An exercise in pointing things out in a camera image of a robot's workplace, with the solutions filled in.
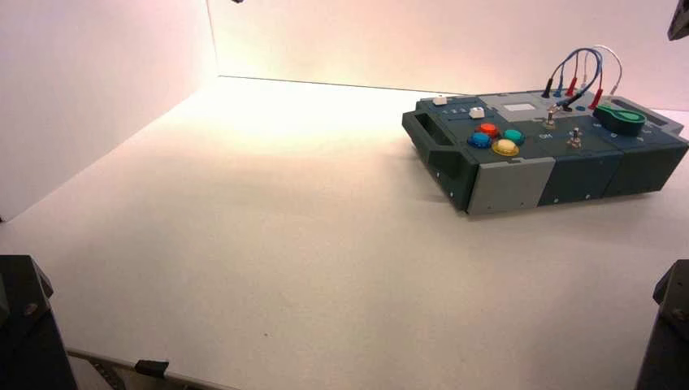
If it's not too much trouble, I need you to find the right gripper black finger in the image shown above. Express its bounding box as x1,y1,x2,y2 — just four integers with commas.
667,0,689,41

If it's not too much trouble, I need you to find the green rotary knob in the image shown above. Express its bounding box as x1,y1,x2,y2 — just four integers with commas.
592,104,647,137

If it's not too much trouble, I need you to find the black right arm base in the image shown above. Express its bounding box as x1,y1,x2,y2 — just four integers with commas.
635,259,689,390

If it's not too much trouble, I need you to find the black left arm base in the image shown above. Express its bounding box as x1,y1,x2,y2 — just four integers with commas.
0,254,79,390

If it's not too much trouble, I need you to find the yellow dome push button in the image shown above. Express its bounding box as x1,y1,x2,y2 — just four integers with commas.
491,138,521,158

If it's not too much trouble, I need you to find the dark teal grey control box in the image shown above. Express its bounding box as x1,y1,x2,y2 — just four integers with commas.
401,90,689,216

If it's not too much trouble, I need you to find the black table edge clamp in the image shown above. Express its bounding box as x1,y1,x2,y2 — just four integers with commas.
134,359,170,379

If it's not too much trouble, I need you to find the white jumper cable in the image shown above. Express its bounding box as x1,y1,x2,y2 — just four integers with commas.
581,45,624,98

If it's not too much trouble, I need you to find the red plug jumper cable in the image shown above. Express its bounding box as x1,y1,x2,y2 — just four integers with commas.
565,52,605,111

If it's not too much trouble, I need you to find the blue plug jumper cable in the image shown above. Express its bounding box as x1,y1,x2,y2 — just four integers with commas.
554,49,604,99

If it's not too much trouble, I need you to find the black plug jumper cable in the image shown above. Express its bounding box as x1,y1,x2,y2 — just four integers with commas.
540,48,605,112

